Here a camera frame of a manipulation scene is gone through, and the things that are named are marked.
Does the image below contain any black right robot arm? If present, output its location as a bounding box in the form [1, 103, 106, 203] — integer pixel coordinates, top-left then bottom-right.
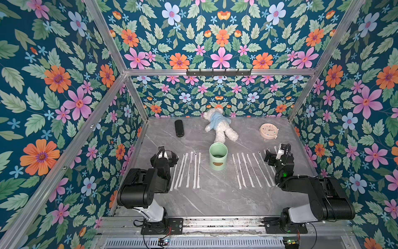
[264, 144, 356, 228]

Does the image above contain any eleventh white straw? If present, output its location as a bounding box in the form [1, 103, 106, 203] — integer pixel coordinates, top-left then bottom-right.
[197, 153, 202, 189]

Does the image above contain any twelfth white straw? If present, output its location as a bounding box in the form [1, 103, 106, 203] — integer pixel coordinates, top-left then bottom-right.
[178, 153, 188, 187]

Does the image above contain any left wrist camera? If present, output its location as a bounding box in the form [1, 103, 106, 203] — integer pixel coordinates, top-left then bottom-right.
[157, 150, 168, 159]

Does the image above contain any sixteenth white straw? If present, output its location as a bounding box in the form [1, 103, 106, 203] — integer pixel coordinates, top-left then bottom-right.
[170, 165, 178, 191]

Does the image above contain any black glasses case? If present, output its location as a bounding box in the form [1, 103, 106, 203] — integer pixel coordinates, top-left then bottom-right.
[175, 120, 184, 138]

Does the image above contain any thirteenth white straw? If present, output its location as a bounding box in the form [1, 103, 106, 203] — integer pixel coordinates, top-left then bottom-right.
[193, 153, 198, 189]

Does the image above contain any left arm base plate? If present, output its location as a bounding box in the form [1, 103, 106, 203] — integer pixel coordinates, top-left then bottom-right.
[141, 218, 184, 235]

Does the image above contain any fifteenth white straw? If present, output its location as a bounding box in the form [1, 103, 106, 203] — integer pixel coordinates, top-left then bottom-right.
[174, 154, 186, 190]

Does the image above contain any fourteenth white straw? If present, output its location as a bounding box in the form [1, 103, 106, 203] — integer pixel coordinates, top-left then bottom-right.
[186, 151, 193, 188]

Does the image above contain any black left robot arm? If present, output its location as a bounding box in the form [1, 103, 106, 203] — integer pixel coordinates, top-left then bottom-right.
[117, 146, 179, 223]

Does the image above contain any white teddy bear blue shirt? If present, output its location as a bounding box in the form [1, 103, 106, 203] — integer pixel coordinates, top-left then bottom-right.
[203, 107, 239, 144]

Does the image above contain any beige round alarm clock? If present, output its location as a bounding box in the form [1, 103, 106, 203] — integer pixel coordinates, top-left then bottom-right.
[259, 123, 279, 140]

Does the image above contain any green metal straw cup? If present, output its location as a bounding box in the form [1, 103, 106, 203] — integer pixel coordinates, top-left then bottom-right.
[209, 142, 228, 171]

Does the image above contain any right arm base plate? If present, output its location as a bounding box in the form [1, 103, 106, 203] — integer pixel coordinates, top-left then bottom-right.
[261, 217, 308, 234]

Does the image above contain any black wall hook rail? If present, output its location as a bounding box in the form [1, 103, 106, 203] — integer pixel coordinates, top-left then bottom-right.
[186, 68, 252, 77]

